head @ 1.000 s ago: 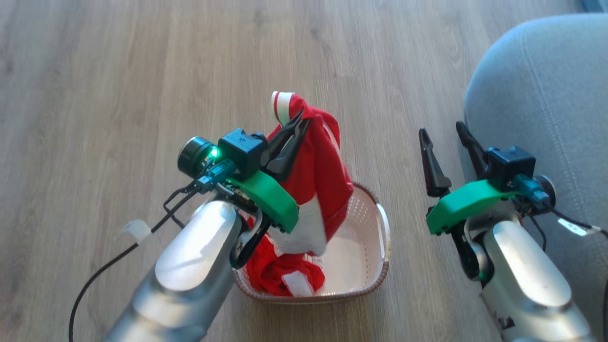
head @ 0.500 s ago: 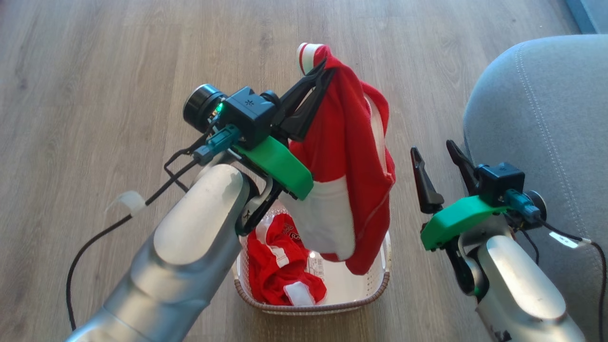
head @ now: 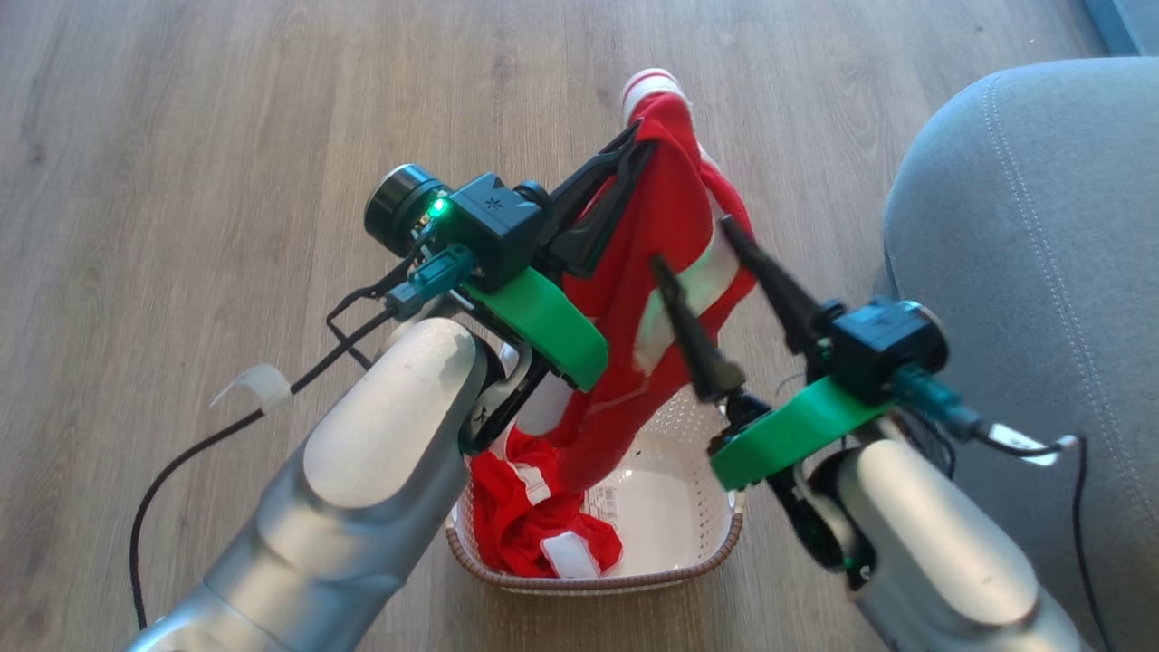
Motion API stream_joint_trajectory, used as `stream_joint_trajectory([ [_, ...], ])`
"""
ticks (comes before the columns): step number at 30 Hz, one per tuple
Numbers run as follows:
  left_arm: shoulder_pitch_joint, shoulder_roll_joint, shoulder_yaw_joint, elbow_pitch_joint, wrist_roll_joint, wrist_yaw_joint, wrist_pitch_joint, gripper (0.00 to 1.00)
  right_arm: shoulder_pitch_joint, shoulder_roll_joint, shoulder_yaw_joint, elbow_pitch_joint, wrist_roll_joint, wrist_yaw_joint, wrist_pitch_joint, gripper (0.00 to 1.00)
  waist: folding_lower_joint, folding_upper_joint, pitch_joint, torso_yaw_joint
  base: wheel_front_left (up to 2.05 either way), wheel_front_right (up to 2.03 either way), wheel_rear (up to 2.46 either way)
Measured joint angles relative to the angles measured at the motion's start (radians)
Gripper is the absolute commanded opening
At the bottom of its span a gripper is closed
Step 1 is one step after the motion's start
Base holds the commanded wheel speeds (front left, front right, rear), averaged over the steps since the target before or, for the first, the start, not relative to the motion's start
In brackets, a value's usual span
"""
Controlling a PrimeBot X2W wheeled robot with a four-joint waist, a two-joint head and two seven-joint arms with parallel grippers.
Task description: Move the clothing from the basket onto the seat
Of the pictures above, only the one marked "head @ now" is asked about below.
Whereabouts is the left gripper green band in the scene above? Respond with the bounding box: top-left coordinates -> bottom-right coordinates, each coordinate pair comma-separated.
457,120 -> 656,456

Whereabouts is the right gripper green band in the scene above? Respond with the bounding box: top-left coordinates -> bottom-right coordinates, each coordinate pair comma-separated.
649,215 -> 897,493

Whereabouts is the red garment with white stripes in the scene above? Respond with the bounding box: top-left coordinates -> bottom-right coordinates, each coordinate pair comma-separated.
541,67 -> 759,497
469,424 -> 626,580

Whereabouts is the white laundry basket brown rim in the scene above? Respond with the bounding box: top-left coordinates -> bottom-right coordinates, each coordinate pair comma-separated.
445,383 -> 747,597

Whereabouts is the paper label sticker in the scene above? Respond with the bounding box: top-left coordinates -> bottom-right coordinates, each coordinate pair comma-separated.
583,484 -> 623,528

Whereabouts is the grey sofa armrest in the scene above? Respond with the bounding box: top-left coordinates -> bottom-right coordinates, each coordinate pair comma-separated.
881,56 -> 1159,652

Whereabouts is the blue grey skirting board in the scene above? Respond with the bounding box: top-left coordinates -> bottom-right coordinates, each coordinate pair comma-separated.
1082,0 -> 1159,58

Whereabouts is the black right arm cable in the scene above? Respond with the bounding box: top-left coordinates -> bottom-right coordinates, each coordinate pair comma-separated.
892,364 -> 1116,652

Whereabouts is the white right cable tag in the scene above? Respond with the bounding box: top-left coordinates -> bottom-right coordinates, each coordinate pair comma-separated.
985,422 -> 1080,468

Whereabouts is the white cable tag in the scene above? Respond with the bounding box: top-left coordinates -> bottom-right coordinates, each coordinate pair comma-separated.
209,363 -> 293,414
985,422 -> 1080,468

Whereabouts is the white left cable tag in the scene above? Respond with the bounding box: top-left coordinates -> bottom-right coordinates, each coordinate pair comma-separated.
209,363 -> 293,414

